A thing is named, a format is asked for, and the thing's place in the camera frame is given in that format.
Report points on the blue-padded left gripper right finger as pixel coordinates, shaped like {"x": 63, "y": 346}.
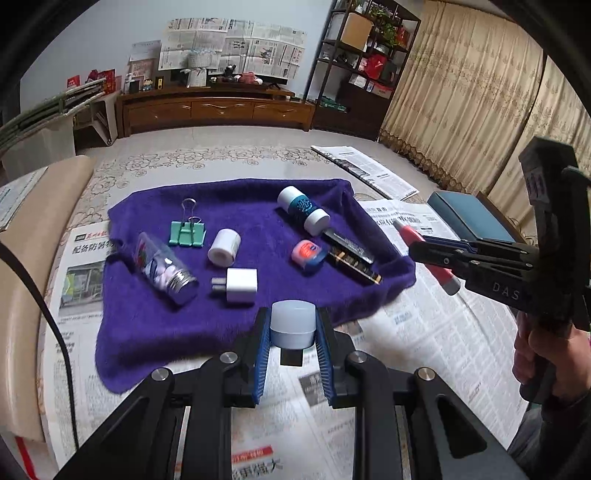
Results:
{"x": 405, "y": 423}

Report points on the clear pill bottle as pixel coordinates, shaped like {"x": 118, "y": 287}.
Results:
{"x": 166, "y": 273}

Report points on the paper sheet on bench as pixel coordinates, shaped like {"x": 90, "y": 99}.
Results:
{"x": 14, "y": 193}

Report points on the newspapers on wall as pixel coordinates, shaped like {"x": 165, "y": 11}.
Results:
{"x": 213, "y": 44}

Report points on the purple towel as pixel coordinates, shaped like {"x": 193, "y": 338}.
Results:
{"x": 143, "y": 329}

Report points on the large open newspaper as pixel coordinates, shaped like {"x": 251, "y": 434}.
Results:
{"x": 294, "y": 434}

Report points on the black cosmetic tube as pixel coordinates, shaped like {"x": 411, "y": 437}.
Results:
{"x": 347, "y": 245}

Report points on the small red blue vaseline jar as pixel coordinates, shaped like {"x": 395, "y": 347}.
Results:
{"x": 308, "y": 256}

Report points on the folded cardboard stack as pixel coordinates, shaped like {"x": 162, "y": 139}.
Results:
{"x": 60, "y": 106}

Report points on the green binder clip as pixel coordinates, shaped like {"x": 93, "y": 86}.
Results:
{"x": 190, "y": 231}

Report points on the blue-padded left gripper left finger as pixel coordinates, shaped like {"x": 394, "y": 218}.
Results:
{"x": 178, "y": 425}

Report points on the dark metal shelf unit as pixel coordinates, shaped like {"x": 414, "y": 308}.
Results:
{"x": 358, "y": 64}

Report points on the white usb charger plug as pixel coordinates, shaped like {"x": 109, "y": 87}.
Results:
{"x": 238, "y": 286}

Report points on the white teal double-cap bottle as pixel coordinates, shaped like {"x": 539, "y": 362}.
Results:
{"x": 304, "y": 211}

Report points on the folded newspaper far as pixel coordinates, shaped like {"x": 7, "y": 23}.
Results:
{"x": 369, "y": 171}

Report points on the beige curtain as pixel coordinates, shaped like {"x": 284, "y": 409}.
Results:
{"x": 475, "y": 91}

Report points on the wooden tv cabinet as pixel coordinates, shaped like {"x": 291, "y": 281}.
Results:
{"x": 176, "y": 107}

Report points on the pink white pen device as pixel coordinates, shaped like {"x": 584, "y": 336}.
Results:
{"x": 446, "y": 279}

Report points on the white round cap jar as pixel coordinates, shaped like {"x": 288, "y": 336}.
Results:
{"x": 293, "y": 324}

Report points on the person's right hand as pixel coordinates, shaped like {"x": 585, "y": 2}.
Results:
{"x": 547, "y": 364}

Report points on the white cylindrical bottle green label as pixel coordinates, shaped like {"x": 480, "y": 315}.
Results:
{"x": 224, "y": 248}

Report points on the teal cushioned chair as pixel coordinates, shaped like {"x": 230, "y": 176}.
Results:
{"x": 468, "y": 217}

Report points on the black gold Grand Reserve tube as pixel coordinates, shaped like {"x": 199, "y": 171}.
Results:
{"x": 353, "y": 268}

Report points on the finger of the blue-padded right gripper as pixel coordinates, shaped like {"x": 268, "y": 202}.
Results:
{"x": 458, "y": 261}
{"x": 489, "y": 247}

